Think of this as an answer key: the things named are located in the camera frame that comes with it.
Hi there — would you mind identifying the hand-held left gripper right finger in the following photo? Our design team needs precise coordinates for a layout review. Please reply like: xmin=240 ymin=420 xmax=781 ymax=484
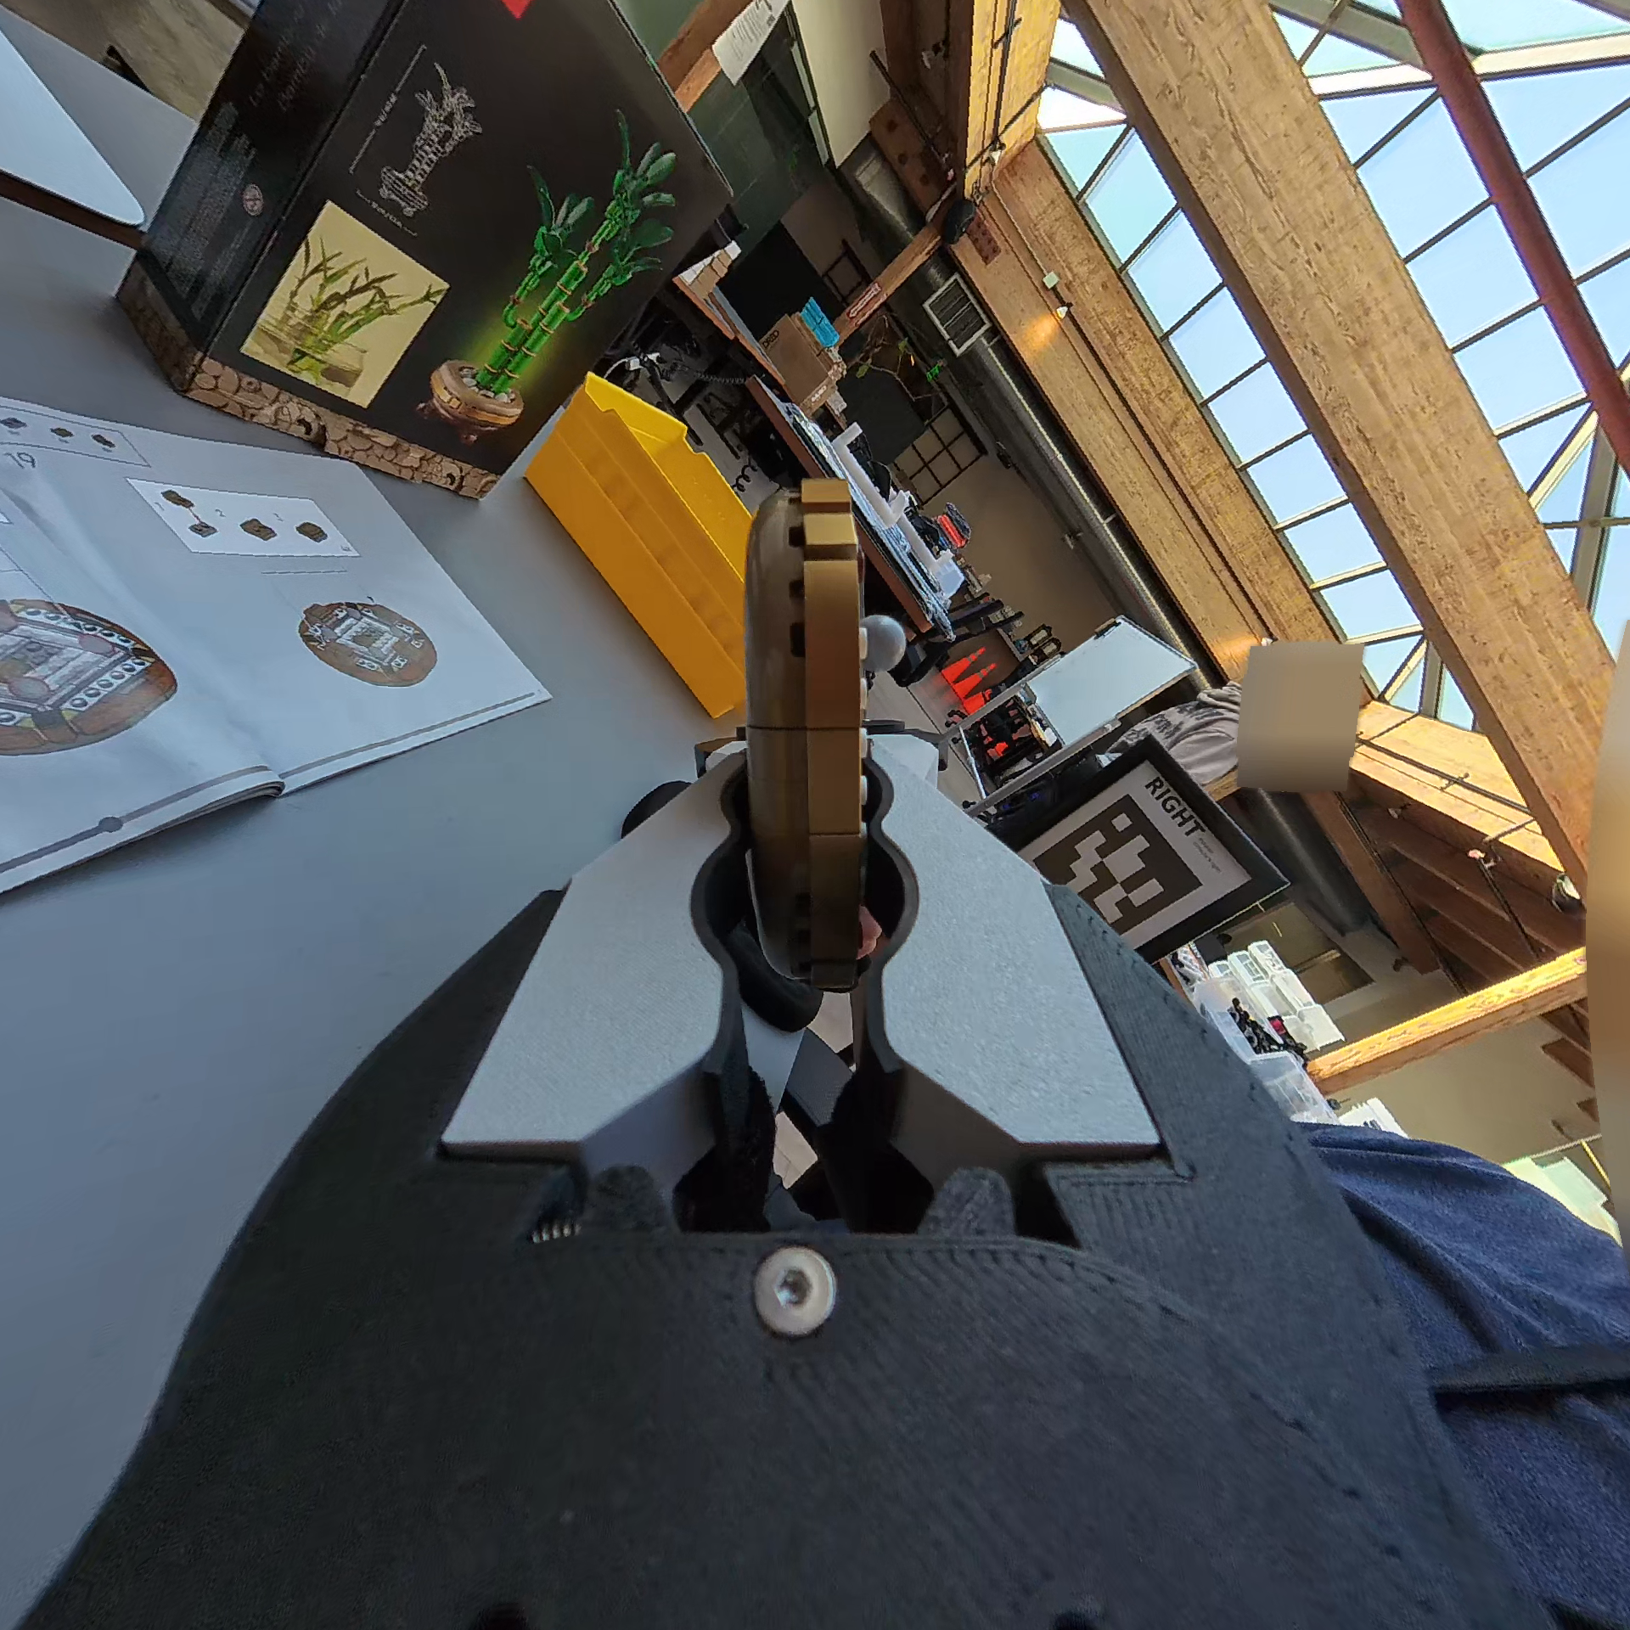
xmin=864 ymin=747 xmax=1165 ymax=1198

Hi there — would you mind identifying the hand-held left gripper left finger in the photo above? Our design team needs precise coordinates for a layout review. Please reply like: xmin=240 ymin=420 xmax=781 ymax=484
xmin=437 ymin=750 xmax=766 ymax=1198

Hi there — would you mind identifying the round gold lego base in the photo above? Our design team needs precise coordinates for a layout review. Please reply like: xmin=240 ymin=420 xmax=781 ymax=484
xmin=744 ymin=478 xmax=908 ymax=993

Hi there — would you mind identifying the lego instruction booklet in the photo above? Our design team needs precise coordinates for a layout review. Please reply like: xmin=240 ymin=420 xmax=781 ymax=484
xmin=0 ymin=392 xmax=551 ymax=893

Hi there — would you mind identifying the black lego box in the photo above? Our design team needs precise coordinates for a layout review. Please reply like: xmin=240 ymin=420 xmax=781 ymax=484
xmin=113 ymin=0 xmax=738 ymax=501

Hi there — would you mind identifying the white framed board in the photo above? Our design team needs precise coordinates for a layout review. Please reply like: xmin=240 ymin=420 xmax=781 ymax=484
xmin=968 ymin=618 xmax=1197 ymax=803

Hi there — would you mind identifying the black framed marker sign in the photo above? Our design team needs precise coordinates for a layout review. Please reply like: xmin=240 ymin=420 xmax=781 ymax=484
xmin=1011 ymin=736 xmax=1291 ymax=962

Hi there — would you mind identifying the yellow plastic bin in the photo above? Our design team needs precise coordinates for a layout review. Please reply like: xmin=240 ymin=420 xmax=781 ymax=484
xmin=523 ymin=372 xmax=757 ymax=717

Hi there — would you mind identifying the brown cardboard box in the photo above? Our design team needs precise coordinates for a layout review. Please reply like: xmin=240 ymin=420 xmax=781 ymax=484
xmin=766 ymin=311 xmax=847 ymax=398

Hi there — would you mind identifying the red metal pipe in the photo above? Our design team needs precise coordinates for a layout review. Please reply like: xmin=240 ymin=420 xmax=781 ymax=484
xmin=1395 ymin=0 xmax=1630 ymax=466

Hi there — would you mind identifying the framed wall vent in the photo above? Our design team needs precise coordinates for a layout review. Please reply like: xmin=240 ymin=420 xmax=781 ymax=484
xmin=920 ymin=275 xmax=993 ymax=354

